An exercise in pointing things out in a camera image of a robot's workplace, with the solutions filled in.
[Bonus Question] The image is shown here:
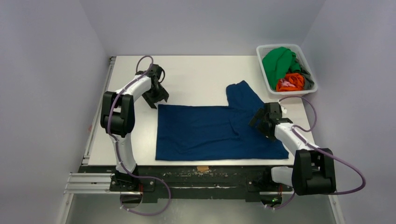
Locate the black base frame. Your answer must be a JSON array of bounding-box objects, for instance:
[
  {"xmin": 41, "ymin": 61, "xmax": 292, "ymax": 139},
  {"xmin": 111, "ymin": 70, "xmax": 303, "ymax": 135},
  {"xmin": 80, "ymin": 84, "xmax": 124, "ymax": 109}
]
[{"xmin": 78, "ymin": 166, "xmax": 293, "ymax": 206}]

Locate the blue t-shirt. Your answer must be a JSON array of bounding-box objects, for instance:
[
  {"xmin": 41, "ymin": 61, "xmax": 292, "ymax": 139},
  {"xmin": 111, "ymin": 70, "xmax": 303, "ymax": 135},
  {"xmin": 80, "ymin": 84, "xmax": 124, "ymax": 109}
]
[{"xmin": 155, "ymin": 81, "xmax": 289, "ymax": 161}]

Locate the purple cable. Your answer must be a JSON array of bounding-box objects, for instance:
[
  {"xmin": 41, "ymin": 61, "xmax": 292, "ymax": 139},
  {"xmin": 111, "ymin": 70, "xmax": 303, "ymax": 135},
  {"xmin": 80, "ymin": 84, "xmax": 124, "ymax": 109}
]
[
  {"xmin": 263, "ymin": 95, "xmax": 367, "ymax": 211},
  {"xmin": 106, "ymin": 56, "xmax": 172, "ymax": 217}
]

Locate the green t-shirt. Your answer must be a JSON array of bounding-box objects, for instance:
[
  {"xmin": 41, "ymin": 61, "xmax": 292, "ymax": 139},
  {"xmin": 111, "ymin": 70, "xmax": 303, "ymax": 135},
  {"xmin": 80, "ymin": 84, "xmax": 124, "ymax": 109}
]
[{"xmin": 262, "ymin": 47, "xmax": 301, "ymax": 90}]

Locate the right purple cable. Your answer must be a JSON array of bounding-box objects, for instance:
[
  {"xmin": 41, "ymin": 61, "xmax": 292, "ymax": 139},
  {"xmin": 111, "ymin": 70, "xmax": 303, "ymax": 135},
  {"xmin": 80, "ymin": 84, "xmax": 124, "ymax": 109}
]
[{"xmin": 263, "ymin": 95, "xmax": 367, "ymax": 211}]

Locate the brown tape piece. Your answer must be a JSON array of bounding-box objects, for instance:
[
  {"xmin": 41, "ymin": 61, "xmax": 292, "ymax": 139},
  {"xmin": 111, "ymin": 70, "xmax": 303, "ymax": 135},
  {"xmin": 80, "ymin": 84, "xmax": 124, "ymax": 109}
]
[{"xmin": 197, "ymin": 166, "xmax": 210, "ymax": 173}]

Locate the orange t-shirt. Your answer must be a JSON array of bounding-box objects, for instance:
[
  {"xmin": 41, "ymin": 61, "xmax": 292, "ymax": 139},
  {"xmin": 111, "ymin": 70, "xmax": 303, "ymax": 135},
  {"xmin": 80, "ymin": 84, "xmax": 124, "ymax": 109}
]
[{"xmin": 276, "ymin": 73, "xmax": 305, "ymax": 92}]

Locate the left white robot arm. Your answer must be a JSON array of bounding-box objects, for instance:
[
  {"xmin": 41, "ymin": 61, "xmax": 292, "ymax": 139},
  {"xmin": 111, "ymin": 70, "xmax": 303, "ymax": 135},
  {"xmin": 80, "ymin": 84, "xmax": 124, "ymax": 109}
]
[{"xmin": 100, "ymin": 64, "xmax": 169, "ymax": 184}]

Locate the pink garment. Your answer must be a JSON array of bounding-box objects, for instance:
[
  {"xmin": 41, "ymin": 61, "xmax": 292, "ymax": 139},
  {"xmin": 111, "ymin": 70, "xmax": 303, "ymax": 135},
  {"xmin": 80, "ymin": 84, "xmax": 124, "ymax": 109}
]
[{"xmin": 279, "ymin": 78, "xmax": 296, "ymax": 88}]

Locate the aluminium rail frame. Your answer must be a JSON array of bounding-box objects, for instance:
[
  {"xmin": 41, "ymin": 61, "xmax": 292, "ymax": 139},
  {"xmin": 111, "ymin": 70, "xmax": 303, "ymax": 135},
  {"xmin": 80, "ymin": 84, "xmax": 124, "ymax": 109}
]
[{"xmin": 63, "ymin": 56, "xmax": 117, "ymax": 196}]

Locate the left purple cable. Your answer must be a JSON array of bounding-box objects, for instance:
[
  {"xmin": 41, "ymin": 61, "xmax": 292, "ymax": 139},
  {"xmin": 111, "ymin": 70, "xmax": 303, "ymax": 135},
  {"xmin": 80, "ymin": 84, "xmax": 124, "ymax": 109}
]
[{"xmin": 106, "ymin": 56, "xmax": 172, "ymax": 217}]

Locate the grey t-shirt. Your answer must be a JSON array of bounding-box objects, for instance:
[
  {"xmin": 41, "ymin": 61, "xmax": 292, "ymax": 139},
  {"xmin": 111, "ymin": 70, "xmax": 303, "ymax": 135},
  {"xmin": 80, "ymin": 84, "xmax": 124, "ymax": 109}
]
[{"xmin": 295, "ymin": 58, "xmax": 315, "ymax": 90}]

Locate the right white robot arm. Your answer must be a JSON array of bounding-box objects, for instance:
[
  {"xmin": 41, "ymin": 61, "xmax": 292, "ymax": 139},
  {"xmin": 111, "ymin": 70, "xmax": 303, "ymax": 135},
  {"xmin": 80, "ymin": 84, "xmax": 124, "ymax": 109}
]
[{"xmin": 249, "ymin": 102, "xmax": 336, "ymax": 196}]

